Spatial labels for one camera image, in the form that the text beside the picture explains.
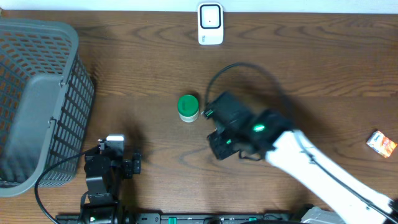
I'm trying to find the green lid jar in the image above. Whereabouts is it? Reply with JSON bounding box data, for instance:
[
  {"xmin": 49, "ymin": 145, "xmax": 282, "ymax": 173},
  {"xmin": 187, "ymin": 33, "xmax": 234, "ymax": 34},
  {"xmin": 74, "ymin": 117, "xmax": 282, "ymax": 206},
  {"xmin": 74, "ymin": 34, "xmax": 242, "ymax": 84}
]
[{"xmin": 177, "ymin": 95, "xmax": 199, "ymax": 123}]

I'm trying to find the orange small snack box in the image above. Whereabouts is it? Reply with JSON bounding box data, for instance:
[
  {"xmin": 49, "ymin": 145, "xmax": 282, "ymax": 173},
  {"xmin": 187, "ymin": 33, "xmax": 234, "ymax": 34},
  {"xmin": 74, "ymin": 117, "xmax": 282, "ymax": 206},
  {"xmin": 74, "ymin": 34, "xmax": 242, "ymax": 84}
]
[{"xmin": 366, "ymin": 131, "xmax": 397, "ymax": 158}]

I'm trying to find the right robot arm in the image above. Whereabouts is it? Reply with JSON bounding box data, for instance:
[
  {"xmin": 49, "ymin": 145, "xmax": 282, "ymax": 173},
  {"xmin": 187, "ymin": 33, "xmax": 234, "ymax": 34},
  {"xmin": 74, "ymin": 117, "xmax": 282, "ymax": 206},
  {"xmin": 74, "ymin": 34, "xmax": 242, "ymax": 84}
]
[{"xmin": 203, "ymin": 92, "xmax": 397, "ymax": 223}]

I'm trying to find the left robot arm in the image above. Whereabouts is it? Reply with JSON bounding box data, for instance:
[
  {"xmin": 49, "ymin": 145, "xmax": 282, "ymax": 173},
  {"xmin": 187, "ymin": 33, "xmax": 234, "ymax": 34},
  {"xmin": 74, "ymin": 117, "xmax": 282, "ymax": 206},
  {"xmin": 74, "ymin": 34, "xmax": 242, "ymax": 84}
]
[{"xmin": 77, "ymin": 146, "xmax": 141, "ymax": 224}]

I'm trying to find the white barcode scanner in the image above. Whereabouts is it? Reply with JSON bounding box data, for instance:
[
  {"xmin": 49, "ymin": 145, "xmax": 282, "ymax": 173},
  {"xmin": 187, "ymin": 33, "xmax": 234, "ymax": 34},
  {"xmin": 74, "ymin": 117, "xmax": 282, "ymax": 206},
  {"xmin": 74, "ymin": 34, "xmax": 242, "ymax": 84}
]
[{"xmin": 197, "ymin": 2, "xmax": 224, "ymax": 45}]

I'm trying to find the grey plastic basket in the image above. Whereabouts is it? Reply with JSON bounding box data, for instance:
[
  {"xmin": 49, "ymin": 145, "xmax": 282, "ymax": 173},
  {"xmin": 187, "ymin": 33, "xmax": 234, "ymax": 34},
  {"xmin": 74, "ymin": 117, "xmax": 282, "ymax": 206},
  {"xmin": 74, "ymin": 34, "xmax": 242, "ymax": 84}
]
[{"xmin": 1, "ymin": 19, "xmax": 95, "ymax": 197}]

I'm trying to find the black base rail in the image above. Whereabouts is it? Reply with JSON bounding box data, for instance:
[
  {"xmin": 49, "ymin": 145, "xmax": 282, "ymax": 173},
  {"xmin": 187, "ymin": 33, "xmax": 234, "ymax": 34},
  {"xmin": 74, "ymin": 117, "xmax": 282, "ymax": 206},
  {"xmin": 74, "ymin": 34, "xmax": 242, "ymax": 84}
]
[{"xmin": 55, "ymin": 203, "xmax": 343, "ymax": 224}]

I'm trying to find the black left camera cable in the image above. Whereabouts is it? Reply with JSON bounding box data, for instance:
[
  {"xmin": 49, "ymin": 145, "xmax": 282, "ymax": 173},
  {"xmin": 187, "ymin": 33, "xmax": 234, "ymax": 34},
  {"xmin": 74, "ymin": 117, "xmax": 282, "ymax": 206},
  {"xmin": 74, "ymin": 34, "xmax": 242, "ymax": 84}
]
[{"xmin": 34, "ymin": 148, "xmax": 100, "ymax": 224}]

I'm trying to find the black camera cable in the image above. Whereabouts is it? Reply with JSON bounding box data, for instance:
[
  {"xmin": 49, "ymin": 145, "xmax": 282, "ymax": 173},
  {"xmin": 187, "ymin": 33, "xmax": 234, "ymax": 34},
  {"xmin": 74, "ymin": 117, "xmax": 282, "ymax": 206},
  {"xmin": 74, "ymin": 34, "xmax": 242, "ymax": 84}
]
[
  {"xmin": 203, "ymin": 62, "xmax": 398, "ymax": 224},
  {"xmin": 34, "ymin": 148, "xmax": 100, "ymax": 224}
]

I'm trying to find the black right camera cable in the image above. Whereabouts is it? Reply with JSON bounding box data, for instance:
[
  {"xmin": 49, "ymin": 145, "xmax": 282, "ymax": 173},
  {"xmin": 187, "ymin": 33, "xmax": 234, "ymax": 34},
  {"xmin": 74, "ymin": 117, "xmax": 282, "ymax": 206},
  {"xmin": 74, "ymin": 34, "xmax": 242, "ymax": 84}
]
[{"xmin": 203, "ymin": 62, "xmax": 398, "ymax": 224}]

